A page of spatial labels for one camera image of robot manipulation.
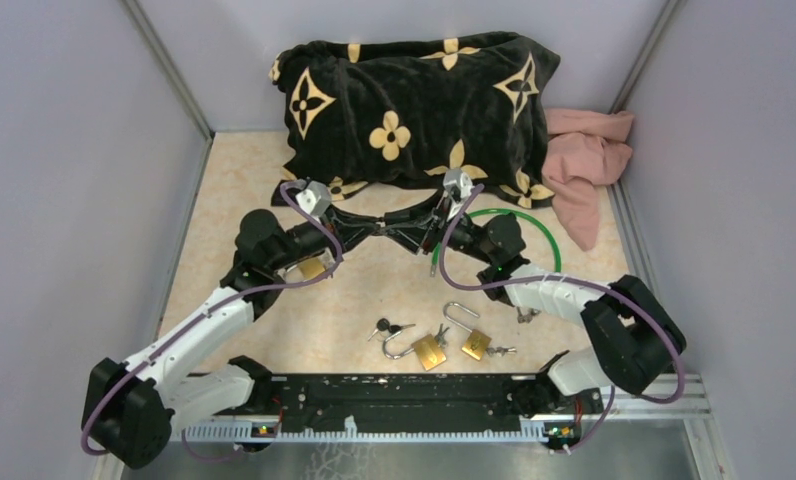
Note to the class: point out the keys of padlock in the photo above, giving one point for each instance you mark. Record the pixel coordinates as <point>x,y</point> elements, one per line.
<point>500,351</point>
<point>440,337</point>

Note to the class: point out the black u-lock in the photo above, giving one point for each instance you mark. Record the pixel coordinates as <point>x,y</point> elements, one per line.
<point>396,220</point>

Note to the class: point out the black headed keys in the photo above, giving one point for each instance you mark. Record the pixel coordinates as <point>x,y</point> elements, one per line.
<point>384,328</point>

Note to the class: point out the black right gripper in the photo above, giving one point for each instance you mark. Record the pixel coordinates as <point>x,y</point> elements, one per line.
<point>429,225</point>

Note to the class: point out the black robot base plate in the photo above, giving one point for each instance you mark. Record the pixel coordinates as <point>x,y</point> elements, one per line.
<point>432,406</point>

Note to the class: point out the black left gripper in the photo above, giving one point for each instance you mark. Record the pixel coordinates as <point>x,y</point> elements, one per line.
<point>350,230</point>

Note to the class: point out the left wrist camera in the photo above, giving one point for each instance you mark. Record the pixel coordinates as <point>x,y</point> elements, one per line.
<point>314,199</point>

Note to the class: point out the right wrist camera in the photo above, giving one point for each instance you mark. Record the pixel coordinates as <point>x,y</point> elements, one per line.
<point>457,187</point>

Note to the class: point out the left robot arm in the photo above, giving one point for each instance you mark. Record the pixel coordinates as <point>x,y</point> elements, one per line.
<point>133,406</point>

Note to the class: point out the brass padlock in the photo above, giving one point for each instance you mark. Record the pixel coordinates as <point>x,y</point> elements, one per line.
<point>476,342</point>
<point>424,348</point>
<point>305,270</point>

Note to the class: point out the black floral plush blanket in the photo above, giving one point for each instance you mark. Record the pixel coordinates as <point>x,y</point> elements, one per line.
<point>404,113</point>

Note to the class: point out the silver cable lock keys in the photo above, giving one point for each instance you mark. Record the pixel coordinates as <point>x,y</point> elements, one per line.
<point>526,314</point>

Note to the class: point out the keys of left padlock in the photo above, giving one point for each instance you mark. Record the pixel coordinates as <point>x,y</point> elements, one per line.
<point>440,337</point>

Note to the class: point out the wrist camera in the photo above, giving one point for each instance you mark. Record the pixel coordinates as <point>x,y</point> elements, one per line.
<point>314,199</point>
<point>457,187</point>

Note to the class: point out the keys of right padlock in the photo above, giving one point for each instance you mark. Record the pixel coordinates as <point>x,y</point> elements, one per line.
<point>500,351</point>

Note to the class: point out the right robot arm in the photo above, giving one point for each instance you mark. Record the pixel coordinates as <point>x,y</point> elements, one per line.
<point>632,338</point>

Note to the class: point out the pink cloth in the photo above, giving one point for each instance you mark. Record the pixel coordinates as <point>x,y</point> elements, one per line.
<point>586,150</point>

